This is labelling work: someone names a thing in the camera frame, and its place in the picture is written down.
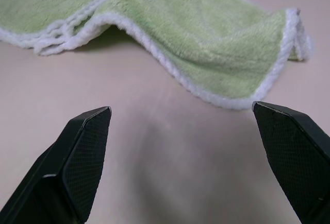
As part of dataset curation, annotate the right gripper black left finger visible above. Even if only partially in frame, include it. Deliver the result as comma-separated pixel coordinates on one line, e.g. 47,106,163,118
0,106,112,224

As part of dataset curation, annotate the green towel with white trim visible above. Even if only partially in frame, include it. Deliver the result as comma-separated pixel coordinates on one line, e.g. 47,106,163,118
0,0,316,111

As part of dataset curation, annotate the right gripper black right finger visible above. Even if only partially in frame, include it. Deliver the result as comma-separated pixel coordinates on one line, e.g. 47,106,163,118
252,100,330,224

